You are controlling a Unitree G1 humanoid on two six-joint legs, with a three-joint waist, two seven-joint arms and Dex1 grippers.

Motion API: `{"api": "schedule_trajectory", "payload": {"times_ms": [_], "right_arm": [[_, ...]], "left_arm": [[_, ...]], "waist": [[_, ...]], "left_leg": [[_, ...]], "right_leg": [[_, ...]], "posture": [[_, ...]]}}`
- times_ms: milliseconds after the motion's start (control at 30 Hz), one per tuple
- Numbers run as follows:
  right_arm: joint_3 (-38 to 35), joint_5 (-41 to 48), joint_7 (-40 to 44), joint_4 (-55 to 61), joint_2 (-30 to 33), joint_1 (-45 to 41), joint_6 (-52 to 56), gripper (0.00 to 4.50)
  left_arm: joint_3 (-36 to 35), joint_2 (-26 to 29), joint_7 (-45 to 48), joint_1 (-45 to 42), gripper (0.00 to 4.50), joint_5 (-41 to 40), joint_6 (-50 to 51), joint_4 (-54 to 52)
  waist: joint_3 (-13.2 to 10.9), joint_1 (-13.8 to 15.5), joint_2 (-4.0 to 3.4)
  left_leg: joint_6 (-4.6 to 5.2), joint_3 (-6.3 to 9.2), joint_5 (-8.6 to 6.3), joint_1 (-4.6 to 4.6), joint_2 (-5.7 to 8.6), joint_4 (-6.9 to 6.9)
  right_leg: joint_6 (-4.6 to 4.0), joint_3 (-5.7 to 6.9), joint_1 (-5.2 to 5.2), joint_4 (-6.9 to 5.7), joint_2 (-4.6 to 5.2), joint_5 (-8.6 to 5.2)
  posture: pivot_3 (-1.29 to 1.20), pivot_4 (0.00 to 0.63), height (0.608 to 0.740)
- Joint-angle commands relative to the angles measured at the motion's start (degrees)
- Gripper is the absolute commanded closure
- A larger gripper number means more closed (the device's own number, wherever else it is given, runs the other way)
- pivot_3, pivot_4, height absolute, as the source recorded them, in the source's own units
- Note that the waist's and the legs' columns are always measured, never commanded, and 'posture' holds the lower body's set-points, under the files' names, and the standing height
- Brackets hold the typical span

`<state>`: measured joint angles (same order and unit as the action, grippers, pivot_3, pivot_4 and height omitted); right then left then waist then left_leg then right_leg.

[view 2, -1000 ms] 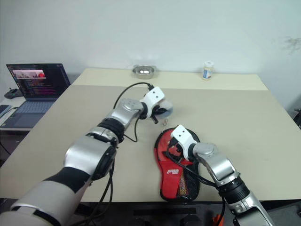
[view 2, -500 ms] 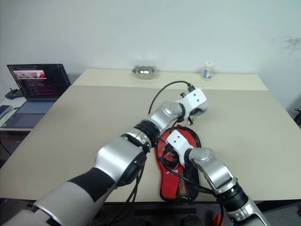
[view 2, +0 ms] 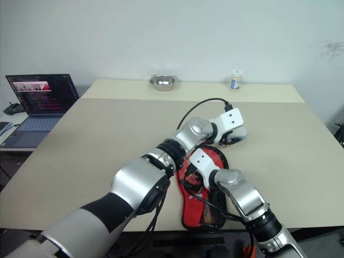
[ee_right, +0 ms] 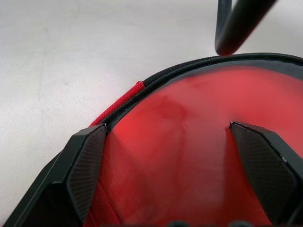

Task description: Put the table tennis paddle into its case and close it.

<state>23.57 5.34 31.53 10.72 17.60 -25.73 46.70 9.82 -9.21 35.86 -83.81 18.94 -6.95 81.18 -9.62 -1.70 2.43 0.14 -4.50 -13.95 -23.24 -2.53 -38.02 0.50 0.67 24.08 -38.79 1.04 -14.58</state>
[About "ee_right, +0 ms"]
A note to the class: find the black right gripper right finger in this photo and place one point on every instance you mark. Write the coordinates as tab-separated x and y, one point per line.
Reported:
267	165

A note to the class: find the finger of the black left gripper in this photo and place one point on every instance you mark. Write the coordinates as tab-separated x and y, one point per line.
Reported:
246	21
223	16

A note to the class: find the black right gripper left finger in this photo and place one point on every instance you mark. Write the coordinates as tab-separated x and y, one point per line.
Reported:
71	170

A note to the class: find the black paddle case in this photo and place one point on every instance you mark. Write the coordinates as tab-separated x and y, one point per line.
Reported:
165	73

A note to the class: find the red table tennis paddle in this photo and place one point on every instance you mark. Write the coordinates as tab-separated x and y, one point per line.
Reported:
177	123

